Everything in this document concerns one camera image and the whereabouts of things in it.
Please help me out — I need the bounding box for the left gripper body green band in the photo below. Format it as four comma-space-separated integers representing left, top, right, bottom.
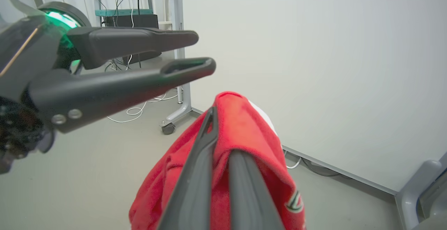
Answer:
0, 1, 92, 175

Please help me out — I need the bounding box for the white cable by wall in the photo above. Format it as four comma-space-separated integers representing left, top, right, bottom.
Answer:
284, 149, 302, 170

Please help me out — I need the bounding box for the grey metal desk frame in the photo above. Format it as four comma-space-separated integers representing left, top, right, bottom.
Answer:
92, 0, 193, 127

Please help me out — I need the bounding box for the white floor cable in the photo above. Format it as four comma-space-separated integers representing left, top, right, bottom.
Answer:
107, 87, 184, 124

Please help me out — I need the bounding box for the red fleece garment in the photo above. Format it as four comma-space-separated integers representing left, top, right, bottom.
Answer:
129, 91, 307, 230

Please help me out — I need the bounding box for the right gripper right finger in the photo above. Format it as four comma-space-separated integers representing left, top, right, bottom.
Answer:
228, 149, 285, 230

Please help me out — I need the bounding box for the black cable by wall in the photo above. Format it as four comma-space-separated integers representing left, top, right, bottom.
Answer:
300, 157, 342, 177

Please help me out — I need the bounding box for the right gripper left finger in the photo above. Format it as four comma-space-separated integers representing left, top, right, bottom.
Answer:
157, 106, 219, 230

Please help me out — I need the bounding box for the black computer box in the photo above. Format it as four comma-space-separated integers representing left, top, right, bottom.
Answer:
104, 14, 162, 65

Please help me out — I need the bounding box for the teal flat tray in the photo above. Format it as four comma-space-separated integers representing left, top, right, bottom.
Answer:
95, 9, 154, 17

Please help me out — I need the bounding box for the grey plastic machine base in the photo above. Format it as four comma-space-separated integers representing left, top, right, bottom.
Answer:
395, 151, 447, 230

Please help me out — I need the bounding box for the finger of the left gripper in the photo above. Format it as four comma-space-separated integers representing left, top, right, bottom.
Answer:
28, 57, 217, 134
66, 26, 199, 70

